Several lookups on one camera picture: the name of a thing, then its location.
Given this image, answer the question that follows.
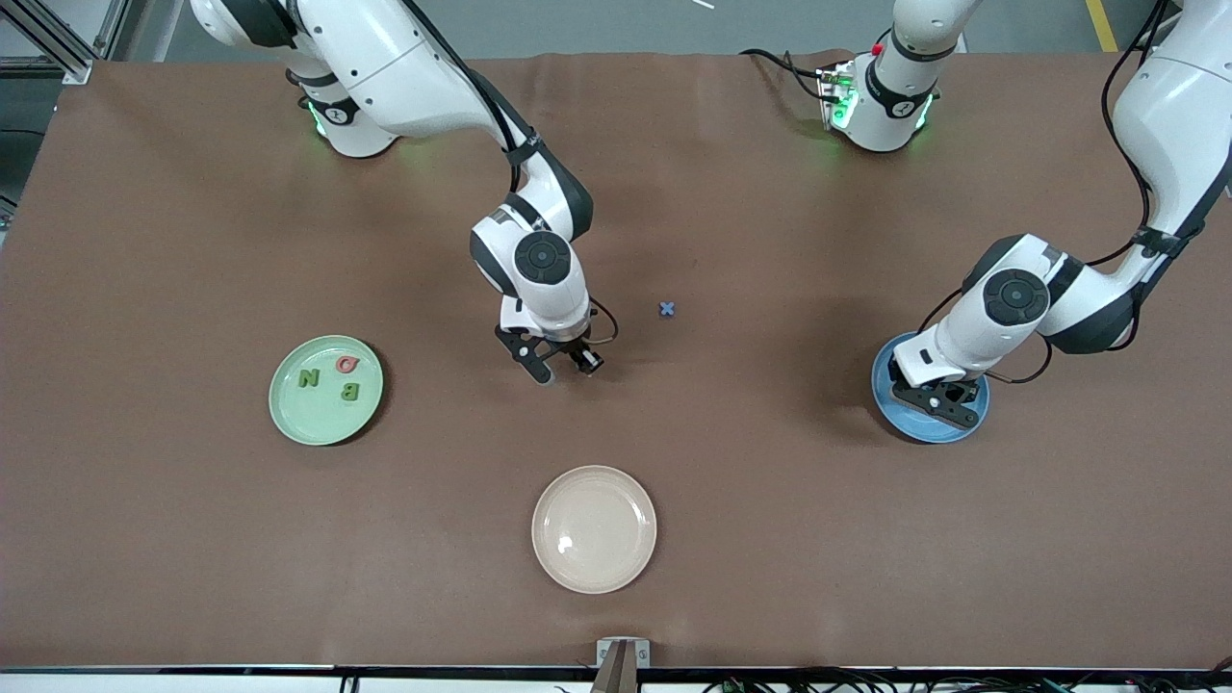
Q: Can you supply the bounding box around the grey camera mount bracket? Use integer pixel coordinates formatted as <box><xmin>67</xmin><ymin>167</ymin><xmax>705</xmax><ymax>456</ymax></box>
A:
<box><xmin>596</xmin><ymin>637</ymin><xmax>652</xmax><ymax>669</ymax></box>

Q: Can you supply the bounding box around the black arm base cable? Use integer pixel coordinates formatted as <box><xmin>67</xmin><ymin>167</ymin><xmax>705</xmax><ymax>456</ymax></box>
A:
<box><xmin>739</xmin><ymin>46</ymin><xmax>831</xmax><ymax>102</ymax></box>

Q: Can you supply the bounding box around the brown camera post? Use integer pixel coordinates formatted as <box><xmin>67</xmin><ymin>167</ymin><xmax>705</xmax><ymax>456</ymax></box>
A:
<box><xmin>590</xmin><ymin>643</ymin><xmax>641</xmax><ymax>693</ymax></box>

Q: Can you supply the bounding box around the aluminium frame profile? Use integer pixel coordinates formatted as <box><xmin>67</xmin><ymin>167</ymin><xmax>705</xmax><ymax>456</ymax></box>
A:
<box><xmin>0</xmin><ymin>0</ymin><xmax>131</xmax><ymax>86</ymax></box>

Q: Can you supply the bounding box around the green plate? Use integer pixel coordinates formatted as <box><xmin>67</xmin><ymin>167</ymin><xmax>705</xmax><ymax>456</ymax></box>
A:
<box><xmin>269</xmin><ymin>335</ymin><xmax>384</xmax><ymax>447</ymax></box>

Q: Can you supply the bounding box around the beige plate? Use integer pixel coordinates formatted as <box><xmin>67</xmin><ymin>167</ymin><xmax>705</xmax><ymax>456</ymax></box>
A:
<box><xmin>531</xmin><ymin>465</ymin><xmax>658</xmax><ymax>595</ymax></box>

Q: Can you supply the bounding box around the brown table mat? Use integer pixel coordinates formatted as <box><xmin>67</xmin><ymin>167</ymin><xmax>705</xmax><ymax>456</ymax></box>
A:
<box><xmin>0</xmin><ymin>50</ymin><xmax>1232</xmax><ymax>672</ymax></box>

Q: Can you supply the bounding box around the yellow floor tape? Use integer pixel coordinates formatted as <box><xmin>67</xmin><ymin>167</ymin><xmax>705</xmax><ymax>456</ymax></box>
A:
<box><xmin>1086</xmin><ymin>0</ymin><xmax>1119</xmax><ymax>53</ymax></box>

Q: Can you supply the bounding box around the blue plate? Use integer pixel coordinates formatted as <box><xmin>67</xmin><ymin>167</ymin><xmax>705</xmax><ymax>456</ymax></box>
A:
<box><xmin>871</xmin><ymin>331</ymin><xmax>990</xmax><ymax>445</ymax></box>

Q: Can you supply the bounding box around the white table edge strip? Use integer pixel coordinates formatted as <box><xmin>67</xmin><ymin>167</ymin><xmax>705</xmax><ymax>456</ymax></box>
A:
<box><xmin>0</xmin><ymin>664</ymin><xmax>1232</xmax><ymax>693</ymax></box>

